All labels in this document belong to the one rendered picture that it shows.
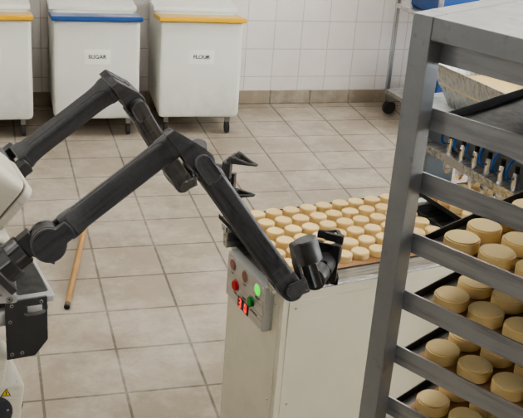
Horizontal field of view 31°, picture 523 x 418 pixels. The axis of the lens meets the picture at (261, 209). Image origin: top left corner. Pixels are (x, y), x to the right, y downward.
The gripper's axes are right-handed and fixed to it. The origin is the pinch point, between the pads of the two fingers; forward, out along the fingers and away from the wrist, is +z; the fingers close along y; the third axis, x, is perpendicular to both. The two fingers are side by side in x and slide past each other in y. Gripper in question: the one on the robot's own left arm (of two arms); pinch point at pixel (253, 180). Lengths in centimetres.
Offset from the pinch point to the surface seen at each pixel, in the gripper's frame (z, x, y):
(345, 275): 35.9, 22.3, 13.3
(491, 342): 79, 139, -41
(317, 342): 32, 28, 32
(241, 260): 5.9, 23.5, 15.3
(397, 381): 53, 6, 52
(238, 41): -112, -300, 33
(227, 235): -0.8, 18.0, 11.1
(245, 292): 9.2, 27.6, 22.7
